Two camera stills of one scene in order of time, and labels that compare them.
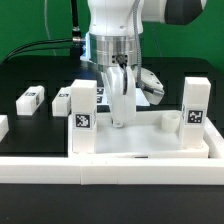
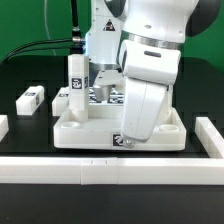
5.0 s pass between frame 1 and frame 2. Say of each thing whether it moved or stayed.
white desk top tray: moved
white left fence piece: stayed
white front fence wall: stayed
